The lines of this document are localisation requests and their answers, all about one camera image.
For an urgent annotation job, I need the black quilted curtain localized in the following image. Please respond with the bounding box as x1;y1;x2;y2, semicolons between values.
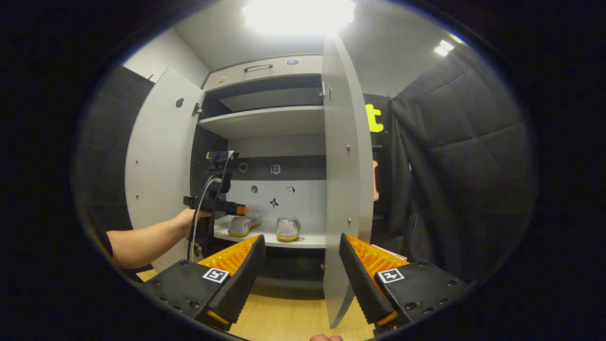
386;45;538;285

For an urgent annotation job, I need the large ceiling light panel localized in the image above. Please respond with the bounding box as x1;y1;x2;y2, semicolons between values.
241;0;356;36

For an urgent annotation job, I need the white canvas shoe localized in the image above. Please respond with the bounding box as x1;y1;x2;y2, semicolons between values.
227;215;263;238
276;216;302;242

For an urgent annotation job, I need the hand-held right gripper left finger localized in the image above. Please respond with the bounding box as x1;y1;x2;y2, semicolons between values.
141;234;267;332

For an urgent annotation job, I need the stack of books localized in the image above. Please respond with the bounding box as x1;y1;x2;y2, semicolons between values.
374;243;409;262

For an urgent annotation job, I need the black backdrop cloth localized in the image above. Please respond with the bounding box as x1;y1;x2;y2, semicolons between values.
362;92;403;240

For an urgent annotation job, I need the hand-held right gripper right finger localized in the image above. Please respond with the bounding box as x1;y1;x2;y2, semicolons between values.
339;233;469;336

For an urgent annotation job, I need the grey left gripper cable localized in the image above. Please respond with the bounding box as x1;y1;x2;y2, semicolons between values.
187;152;237;262

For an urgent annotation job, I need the grey cabinet door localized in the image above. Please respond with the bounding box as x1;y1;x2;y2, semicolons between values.
124;67;205;273
321;35;375;329

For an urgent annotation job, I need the grey shoe cabinet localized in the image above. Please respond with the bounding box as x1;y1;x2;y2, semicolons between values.
189;54;332;290

